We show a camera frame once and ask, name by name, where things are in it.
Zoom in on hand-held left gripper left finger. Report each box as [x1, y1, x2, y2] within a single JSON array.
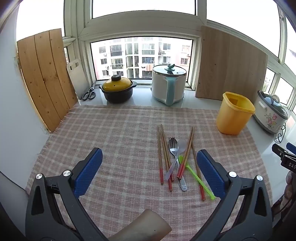
[[25, 147, 109, 241]]

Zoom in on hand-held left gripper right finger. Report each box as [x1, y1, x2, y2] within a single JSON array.
[[196, 149, 274, 241]]

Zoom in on green plastic spoon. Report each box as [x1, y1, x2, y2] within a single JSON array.
[[178, 155, 216, 201]]

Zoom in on translucent plastic spoon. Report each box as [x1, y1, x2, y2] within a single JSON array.
[[165, 138, 187, 179]]

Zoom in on yellow plastic container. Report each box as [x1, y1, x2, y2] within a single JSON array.
[[216, 92, 255, 135]]

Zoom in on person's right hand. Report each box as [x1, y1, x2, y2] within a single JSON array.
[[286, 171, 296, 202]]

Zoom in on floral white rice cooker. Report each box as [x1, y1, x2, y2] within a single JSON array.
[[253, 90, 289, 134]]

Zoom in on pink plaid cloth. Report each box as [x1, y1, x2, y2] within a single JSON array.
[[25, 104, 273, 241]]

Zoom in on beige rounded object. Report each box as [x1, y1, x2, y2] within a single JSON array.
[[109, 209, 172, 241]]

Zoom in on black scissors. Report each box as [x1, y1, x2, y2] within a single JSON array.
[[81, 87, 96, 101]]

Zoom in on black pot with yellow lid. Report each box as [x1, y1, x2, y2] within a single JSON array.
[[99, 75, 138, 104]]

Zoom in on white cutting board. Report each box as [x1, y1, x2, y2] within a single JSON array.
[[66, 58, 91, 100]]

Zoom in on light wooden board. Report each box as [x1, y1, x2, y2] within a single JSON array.
[[195, 25, 269, 102]]

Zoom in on wooden plank panel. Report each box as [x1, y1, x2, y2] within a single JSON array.
[[17, 28, 79, 133]]

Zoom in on apartment building outside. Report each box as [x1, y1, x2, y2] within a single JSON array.
[[91, 37, 193, 80]]

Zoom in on black power cable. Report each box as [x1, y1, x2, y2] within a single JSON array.
[[275, 124, 287, 143]]

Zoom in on white electric cooker teal handle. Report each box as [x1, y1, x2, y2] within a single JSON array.
[[151, 64, 188, 106]]

